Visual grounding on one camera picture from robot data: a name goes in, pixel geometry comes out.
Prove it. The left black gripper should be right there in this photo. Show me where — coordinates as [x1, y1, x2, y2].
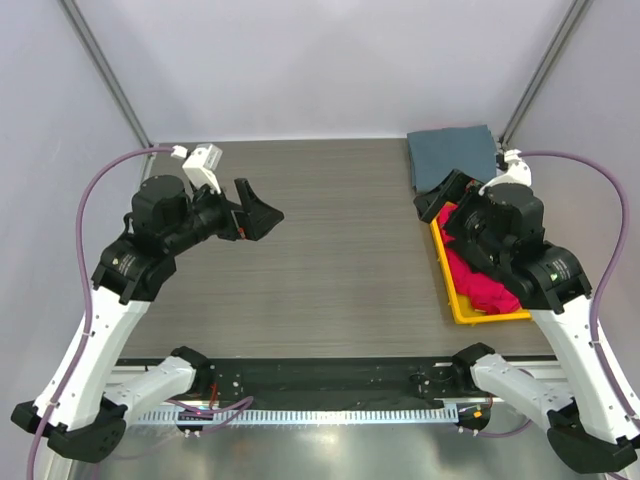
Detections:
[164, 178, 283, 255]

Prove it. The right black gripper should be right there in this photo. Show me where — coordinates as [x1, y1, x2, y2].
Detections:
[415, 168, 510, 267]

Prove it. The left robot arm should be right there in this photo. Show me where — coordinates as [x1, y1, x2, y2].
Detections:
[11, 175, 284, 464]

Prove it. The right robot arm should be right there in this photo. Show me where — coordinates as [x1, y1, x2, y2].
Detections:
[414, 170, 639, 474]

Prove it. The folded grey-blue t-shirt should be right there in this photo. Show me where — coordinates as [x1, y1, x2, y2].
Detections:
[406, 125, 497, 193]

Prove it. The crumpled red t-shirt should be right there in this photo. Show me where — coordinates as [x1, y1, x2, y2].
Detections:
[437, 204, 521, 315]

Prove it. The yellow plastic bin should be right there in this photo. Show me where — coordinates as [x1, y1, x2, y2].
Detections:
[429, 213, 532, 326]

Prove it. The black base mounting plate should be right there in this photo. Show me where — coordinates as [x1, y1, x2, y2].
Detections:
[186, 357, 487, 411]

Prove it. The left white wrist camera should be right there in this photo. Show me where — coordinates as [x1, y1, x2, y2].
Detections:
[171, 143, 223, 194]

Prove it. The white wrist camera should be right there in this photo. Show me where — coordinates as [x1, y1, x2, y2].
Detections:
[479, 149, 532, 195]
[171, 143, 223, 194]

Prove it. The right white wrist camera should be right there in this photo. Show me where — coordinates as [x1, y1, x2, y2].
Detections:
[479, 149, 532, 195]

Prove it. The aluminium front rail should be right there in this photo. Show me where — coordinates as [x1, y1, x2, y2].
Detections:
[107, 359, 566, 396]

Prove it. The slotted grey cable duct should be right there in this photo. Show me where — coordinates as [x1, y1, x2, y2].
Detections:
[136, 404, 459, 427]

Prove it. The right aluminium frame post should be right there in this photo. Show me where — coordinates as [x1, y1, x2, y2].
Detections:
[498, 0, 593, 147]

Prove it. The aluminium frame post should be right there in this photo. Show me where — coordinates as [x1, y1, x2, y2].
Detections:
[498, 0, 593, 147]
[57, 0, 152, 147]

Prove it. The left aluminium frame post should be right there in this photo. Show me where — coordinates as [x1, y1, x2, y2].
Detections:
[57, 0, 152, 147]

